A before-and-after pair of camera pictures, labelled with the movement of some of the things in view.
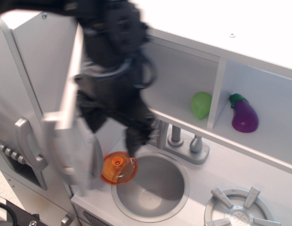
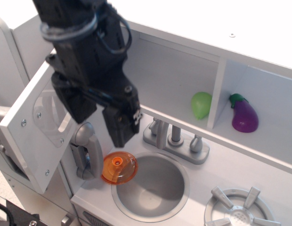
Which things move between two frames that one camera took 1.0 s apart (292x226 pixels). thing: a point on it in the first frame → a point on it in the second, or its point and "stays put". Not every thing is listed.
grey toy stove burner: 238,206 stays put
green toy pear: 201,103 stays put
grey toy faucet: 193,151 stays put
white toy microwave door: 74,147 → 40,128
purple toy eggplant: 245,119 stays put
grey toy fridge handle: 22,128 → 2,110
